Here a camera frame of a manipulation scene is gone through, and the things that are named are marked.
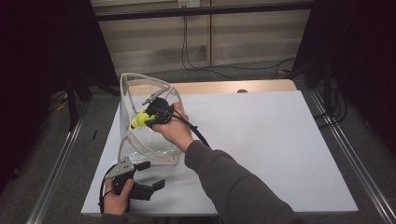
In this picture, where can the wooden table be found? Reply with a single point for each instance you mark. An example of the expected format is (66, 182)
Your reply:
(233, 86)

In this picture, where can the white table cover sheet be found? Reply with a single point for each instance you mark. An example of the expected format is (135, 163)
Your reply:
(249, 124)

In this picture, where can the clear plastic bag beige trim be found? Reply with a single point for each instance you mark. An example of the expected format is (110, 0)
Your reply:
(146, 146)

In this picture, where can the white power socket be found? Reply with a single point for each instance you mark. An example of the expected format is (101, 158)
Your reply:
(188, 3)

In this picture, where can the black horizontal bar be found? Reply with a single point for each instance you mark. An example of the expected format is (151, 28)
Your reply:
(202, 11)

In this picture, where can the person's left hand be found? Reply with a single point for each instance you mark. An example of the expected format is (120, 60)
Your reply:
(117, 203)

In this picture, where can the black metal stand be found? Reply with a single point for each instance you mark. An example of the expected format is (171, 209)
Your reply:
(72, 102)

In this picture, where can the aluminium floor rail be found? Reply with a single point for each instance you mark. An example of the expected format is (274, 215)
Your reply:
(358, 168)
(56, 168)

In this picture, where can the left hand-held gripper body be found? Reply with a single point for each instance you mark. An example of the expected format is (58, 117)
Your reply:
(121, 169)

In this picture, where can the dark curtain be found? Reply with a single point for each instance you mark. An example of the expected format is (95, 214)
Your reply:
(37, 62)
(358, 46)

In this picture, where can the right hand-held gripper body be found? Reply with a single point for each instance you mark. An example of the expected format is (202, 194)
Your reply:
(160, 109)

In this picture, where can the dark round table grommet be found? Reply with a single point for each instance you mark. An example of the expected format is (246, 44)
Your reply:
(242, 91)

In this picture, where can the person's right hand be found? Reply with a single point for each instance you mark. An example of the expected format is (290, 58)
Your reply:
(176, 130)

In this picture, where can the small black floor item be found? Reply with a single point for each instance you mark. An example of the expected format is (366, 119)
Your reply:
(94, 134)

